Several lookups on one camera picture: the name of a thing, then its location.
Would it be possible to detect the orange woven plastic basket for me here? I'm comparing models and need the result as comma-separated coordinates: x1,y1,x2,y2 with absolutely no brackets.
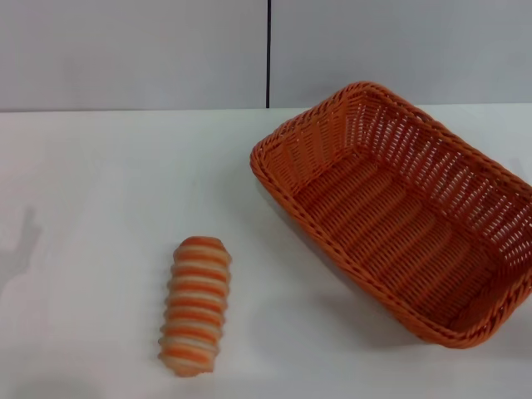
249,81,532,350

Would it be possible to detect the orange cream striped bread roll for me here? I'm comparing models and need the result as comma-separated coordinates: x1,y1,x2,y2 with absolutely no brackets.
157,235,233,378

